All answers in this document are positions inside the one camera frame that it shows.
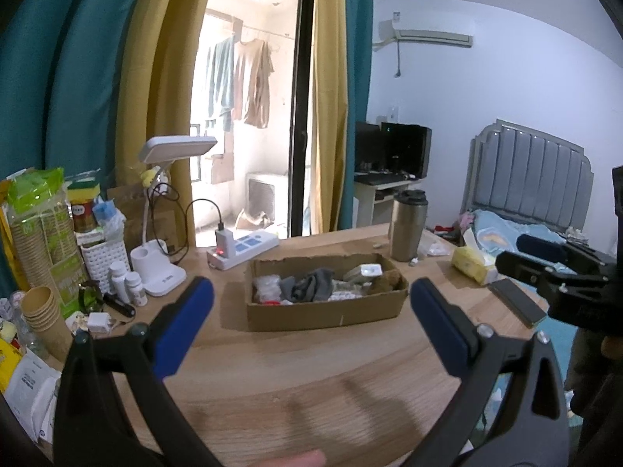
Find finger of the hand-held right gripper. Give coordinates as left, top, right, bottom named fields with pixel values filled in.
left=495, top=250, right=587, bottom=303
left=516, top=233, right=615, bottom=274

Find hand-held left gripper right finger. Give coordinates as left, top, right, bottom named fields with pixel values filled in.
left=404, top=277, right=570, bottom=467

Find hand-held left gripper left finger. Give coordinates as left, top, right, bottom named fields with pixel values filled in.
left=53, top=276, right=225, bottom=467

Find brown plush toy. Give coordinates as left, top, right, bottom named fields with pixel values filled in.
left=366, top=272, right=403, bottom=297

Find bubble wrap bag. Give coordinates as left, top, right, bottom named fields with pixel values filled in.
left=253, top=276, right=284, bottom=302

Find cartoon printed packet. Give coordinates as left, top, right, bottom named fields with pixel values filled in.
left=343, top=263, right=384, bottom=286

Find cardboard box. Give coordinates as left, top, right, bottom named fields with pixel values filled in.
left=246, top=252, right=410, bottom=333

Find person's right forearm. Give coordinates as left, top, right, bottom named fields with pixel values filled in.
left=565, top=328, right=623, bottom=467

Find person's left hand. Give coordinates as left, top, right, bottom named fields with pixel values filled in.
left=257, top=449, right=327, bottom=467

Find black phone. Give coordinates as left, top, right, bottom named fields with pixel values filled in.
left=488, top=278, right=548, bottom=328

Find yellow tissue pack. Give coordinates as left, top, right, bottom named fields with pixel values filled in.
left=451, top=228, right=497, bottom=287

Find white desk lamp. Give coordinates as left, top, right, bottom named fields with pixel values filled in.
left=130, top=136, right=218, bottom=297

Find grey bed headboard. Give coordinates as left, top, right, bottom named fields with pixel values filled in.
left=460, top=118, right=595, bottom=234

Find black hand tool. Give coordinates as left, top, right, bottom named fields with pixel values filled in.
left=102, top=292, right=135, bottom=320

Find pile of clothes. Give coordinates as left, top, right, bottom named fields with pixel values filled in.
left=433, top=211, right=476, bottom=247

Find clear plastic bag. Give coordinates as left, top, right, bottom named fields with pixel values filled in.
left=421, top=228, right=451, bottom=258

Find white power strip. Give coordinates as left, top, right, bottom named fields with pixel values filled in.
left=207, top=233, right=280, bottom=270

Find steel thermos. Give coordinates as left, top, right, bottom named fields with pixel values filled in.
left=389, top=190, right=429, bottom=262

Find green tinted glasses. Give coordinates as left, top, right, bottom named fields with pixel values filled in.
left=78, top=282, right=104, bottom=313

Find white plastic basket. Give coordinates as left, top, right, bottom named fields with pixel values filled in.
left=79, top=239, right=131, bottom=297

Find brown paper bag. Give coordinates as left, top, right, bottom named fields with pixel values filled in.
left=107, top=185, right=190, bottom=255

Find blue packets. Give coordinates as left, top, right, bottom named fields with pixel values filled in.
left=92, top=199, right=127, bottom=242

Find stack of paper cups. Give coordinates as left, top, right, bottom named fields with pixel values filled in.
left=20, top=286, right=74, bottom=362

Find white computer desk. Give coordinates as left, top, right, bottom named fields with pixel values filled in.
left=353, top=172, right=424, bottom=228

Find white outdoor unit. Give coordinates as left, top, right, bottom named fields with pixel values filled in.
left=247, top=172, right=289, bottom=223

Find glass jar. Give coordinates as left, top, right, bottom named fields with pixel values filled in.
left=68, top=197, right=98, bottom=234

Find black computer monitor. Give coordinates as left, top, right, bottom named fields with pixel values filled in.
left=380, top=123, right=432, bottom=179
left=355, top=121, right=383, bottom=174

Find wrapped sleeve of cups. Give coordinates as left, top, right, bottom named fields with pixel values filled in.
left=7, top=195, right=86, bottom=317

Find yellow green sponge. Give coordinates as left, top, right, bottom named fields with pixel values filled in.
left=67, top=182, right=101, bottom=200

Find white paper packets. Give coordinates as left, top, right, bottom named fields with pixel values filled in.
left=7, top=350, right=62, bottom=444

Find yellow packet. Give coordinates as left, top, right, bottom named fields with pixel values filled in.
left=0, top=338, right=23, bottom=395

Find white air conditioner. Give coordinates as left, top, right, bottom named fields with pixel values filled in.
left=372, top=19, right=475, bottom=53

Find hanging teal shirt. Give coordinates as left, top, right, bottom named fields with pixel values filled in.
left=204, top=36, right=237, bottom=132

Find teal curtain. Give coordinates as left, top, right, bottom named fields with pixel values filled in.
left=0, top=0, right=153, bottom=293
left=338, top=0, right=375, bottom=232

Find yellow curtain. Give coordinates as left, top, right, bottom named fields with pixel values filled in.
left=311, top=0, right=349, bottom=234
left=114, top=0, right=222, bottom=195

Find hanging beige shirt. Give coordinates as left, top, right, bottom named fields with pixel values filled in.
left=234, top=39, right=275, bottom=128

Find black cable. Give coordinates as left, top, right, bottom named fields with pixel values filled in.
left=145, top=190, right=225, bottom=264

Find black door frame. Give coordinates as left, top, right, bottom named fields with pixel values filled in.
left=287, top=0, right=317, bottom=237

